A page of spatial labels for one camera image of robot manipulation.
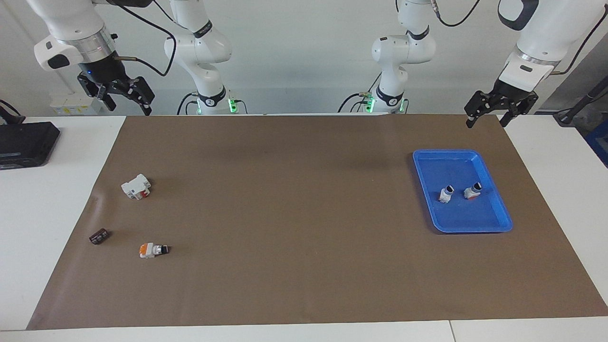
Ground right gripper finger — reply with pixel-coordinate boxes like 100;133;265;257
78;76;117;113
115;76;156;116

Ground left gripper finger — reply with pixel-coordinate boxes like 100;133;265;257
499;97;540;128
464;90;500;129

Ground orange white rotary switch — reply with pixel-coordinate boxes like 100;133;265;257
139;243;170;259

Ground white power strip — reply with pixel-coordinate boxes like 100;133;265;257
49;92;103;116

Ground black tripod stand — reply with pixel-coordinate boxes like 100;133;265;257
553;76;608;127

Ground blue crate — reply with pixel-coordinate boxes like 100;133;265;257
584;119;608;168

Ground black box device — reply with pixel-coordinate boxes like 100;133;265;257
0;122;61;170

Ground black curved stand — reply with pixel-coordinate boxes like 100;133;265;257
0;99;25;125

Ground white red circuit breaker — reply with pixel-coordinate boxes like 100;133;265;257
121;174;152;200

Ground blue plastic tray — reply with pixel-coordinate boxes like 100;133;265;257
412;149;513;234

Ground brown table mat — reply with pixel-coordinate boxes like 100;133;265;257
26;114;608;331

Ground black right base cables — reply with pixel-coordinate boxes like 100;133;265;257
176;92;247;115

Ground black base cables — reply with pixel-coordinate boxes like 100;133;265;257
176;92;247;115
338;71;383;114

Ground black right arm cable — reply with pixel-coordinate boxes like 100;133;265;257
113;2;177;77

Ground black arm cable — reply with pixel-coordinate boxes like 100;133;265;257
113;2;177;77
430;0;608;76

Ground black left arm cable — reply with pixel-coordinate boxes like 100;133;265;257
430;0;608;76

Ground black left base cables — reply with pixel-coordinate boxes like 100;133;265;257
338;71;383;114

